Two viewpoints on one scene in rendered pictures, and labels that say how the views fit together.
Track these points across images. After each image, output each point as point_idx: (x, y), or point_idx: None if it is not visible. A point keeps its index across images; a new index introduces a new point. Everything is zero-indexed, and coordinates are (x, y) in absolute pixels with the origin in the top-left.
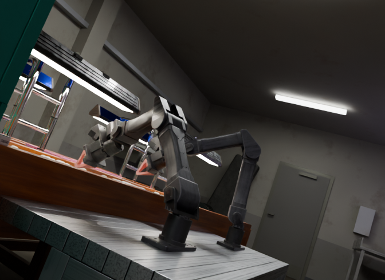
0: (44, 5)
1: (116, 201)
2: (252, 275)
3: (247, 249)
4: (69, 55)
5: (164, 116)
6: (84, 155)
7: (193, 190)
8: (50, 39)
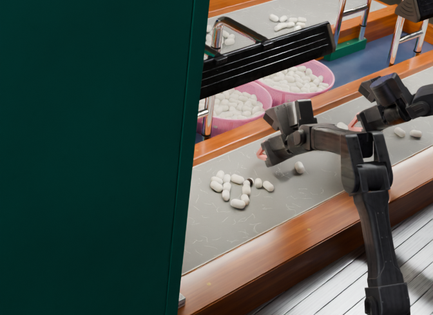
0: (179, 236)
1: (315, 261)
2: None
3: None
4: (208, 73)
5: (355, 183)
6: None
7: (400, 297)
8: None
